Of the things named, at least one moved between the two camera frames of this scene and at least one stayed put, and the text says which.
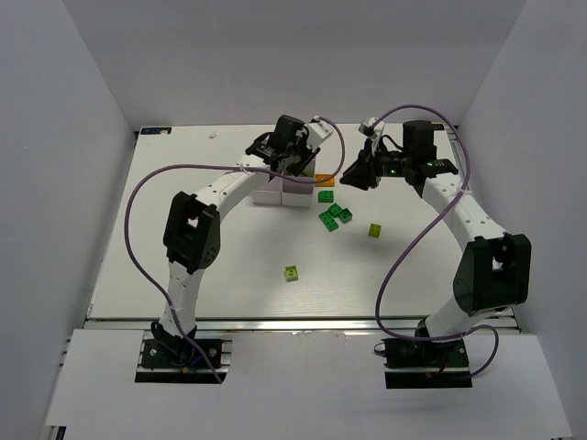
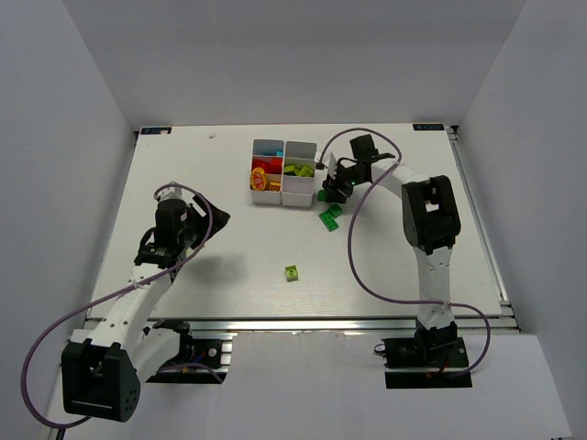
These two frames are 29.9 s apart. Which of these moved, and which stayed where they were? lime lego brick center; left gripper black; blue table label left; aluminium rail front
Moved: left gripper black
Stayed: blue table label left; lime lego brick center; aluminium rail front
